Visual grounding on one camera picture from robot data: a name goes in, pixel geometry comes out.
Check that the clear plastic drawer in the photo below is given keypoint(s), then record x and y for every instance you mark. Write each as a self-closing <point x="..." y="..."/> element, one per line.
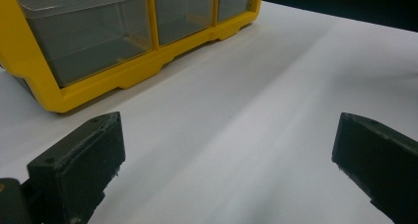
<point x="92" y="43"/>

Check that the set of clear drawers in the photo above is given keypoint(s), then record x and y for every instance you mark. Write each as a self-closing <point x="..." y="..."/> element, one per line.
<point x="184" y="13"/>

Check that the yellow black organizer cabinet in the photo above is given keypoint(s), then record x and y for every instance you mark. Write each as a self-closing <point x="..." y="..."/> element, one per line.
<point x="98" y="82"/>

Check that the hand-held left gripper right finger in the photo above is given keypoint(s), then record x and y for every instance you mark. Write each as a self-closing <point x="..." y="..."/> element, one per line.
<point x="384" y="168"/>

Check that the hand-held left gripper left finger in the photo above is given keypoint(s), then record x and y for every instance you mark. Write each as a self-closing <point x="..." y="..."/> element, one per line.
<point x="72" y="171"/>

